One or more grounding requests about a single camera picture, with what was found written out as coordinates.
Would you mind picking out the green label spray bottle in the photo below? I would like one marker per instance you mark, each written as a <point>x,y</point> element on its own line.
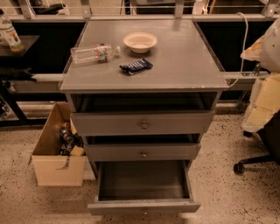
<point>9,33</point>

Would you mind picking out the dark blue snack packet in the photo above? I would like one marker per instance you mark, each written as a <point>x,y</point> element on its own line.
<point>136,66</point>

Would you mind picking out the cardboard box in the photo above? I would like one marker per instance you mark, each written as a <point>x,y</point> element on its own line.
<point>51,168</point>

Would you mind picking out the grey bottom drawer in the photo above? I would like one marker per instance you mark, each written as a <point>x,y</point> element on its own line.
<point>143,187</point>

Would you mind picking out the grey middle drawer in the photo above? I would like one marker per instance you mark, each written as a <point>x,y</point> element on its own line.
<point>142,147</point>

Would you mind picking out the yellow sponge in box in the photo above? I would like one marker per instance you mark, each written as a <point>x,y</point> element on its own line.
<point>77,151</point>

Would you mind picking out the cans inside box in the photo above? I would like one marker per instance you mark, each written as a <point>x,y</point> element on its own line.
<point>69,140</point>

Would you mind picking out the black office chair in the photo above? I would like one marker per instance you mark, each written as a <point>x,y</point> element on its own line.
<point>270,135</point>

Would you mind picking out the clear plastic water bottle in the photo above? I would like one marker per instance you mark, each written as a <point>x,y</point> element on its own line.
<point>100,53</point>

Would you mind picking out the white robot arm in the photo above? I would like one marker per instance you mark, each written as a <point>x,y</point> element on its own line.
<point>270,52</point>

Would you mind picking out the grey top drawer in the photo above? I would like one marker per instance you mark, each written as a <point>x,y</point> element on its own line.
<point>125,117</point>

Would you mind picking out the black side table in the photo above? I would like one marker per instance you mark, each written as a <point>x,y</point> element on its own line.
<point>8,75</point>

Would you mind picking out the grey drawer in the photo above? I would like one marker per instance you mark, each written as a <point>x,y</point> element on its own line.
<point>125,117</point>
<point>142,147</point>
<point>143,187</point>

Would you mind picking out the grey metal railing beam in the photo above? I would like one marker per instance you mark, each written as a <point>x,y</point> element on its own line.
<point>80,18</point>

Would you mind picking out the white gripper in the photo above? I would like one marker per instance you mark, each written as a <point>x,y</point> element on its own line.
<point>271,49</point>

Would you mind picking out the grey drawer cabinet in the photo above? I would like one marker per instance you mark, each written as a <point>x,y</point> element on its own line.
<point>183,72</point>

